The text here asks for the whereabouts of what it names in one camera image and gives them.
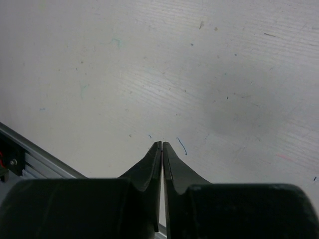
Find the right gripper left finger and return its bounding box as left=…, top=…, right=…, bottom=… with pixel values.
left=120, top=141, right=161, bottom=232

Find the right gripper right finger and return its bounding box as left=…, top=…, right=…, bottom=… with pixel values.
left=162, top=142, right=211, bottom=239

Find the aluminium rail frame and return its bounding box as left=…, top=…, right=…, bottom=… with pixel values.
left=0, top=124, right=165, bottom=239

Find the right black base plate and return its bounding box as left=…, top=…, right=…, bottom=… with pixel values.
left=0, top=134, right=25, bottom=182

